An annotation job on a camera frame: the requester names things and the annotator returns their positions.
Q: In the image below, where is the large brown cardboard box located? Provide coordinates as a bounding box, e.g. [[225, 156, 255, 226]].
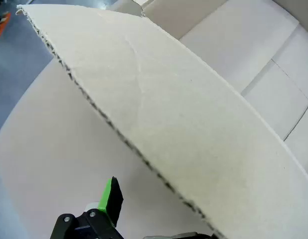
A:
[[15, 0, 308, 239]]

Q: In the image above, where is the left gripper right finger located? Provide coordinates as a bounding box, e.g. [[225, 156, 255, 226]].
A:
[[143, 231, 221, 239]]

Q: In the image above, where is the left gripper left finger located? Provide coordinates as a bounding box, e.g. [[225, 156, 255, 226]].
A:
[[49, 176, 124, 239]]

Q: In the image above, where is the orange cloth on floor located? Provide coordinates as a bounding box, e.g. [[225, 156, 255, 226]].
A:
[[0, 12, 11, 45]]

